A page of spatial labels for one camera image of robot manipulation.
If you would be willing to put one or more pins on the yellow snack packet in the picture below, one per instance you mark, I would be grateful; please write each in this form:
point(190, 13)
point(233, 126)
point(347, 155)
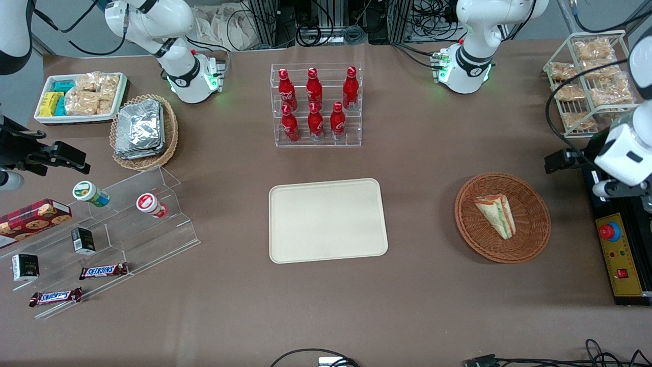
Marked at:
point(50, 104)

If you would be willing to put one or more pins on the small black carton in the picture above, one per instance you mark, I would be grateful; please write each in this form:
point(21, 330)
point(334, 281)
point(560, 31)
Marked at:
point(25, 267)
point(83, 240)

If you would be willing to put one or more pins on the white rectangular snack tray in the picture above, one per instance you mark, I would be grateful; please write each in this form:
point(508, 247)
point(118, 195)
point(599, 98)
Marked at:
point(46, 120)

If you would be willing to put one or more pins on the clear acrylic bottle rack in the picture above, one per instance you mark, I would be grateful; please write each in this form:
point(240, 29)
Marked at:
point(328, 76)

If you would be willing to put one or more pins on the silver foil pack stack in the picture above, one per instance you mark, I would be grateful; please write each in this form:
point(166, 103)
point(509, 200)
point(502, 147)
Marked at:
point(140, 127)

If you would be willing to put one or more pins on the aluminium profile frame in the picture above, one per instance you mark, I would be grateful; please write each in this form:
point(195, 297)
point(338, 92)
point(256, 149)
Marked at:
point(316, 15)

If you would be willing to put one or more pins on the clear acrylic stepped stand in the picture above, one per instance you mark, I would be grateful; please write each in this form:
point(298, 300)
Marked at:
point(147, 239)

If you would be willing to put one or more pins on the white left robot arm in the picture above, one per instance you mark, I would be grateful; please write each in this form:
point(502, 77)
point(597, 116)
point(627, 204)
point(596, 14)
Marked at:
point(473, 61)

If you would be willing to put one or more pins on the teal snack packet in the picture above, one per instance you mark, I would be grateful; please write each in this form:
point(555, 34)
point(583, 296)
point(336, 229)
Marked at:
point(61, 107)
point(63, 86)

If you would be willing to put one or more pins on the triangle sandwich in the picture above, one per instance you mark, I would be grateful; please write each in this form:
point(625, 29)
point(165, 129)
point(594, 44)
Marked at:
point(496, 214)

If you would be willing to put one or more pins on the red emergency stop button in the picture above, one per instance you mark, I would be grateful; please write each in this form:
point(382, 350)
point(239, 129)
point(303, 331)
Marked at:
point(608, 232)

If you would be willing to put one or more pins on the clear rice cracker pack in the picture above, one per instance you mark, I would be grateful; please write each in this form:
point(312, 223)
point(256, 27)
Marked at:
point(109, 84)
point(81, 103)
point(87, 81)
point(105, 104)

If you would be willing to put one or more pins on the black yellow control box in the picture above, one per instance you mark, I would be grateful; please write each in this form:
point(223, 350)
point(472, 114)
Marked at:
point(624, 255)

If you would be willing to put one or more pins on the Snickers chocolate bar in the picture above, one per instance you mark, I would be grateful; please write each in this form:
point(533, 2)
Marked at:
point(56, 296)
point(104, 270)

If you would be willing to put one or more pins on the red tartan cookie box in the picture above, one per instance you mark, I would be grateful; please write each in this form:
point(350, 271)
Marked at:
point(30, 216)

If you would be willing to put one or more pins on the red lidded yogurt cup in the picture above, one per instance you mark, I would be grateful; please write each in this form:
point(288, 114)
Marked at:
point(147, 203)

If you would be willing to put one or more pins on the round brown wicker basket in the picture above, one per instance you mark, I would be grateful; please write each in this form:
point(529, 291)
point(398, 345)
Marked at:
point(530, 229)

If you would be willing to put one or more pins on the beige paper bags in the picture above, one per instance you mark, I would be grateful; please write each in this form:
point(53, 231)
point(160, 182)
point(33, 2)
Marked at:
point(224, 25)

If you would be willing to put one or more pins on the cream plastic serving tray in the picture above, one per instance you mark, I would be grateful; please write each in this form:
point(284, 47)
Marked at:
point(326, 221)

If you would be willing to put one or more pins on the oval light wicker basket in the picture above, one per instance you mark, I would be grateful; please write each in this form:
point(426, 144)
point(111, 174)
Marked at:
point(170, 132)

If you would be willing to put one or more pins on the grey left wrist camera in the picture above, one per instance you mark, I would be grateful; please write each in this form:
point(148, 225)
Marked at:
point(619, 189)

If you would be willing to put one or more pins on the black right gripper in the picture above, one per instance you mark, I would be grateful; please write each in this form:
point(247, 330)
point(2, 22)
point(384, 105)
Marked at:
point(15, 148)

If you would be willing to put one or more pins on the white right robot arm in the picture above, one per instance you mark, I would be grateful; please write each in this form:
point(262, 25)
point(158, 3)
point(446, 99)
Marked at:
point(153, 20)

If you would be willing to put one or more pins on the red cola bottle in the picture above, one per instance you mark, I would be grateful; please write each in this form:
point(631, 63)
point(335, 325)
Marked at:
point(337, 122)
point(287, 92)
point(291, 126)
point(350, 89)
point(316, 123)
point(314, 89)

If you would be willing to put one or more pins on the clear bagged fried snack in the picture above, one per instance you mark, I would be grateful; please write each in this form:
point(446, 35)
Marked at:
point(601, 69)
point(593, 49)
point(569, 93)
point(578, 121)
point(563, 71)
point(608, 93)

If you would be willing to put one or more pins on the green lidded yogurt cup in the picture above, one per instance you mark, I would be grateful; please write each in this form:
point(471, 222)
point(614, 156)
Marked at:
point(86, 191)

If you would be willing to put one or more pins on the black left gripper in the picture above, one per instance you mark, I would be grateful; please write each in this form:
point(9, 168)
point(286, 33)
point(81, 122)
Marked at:
point(579, 156)

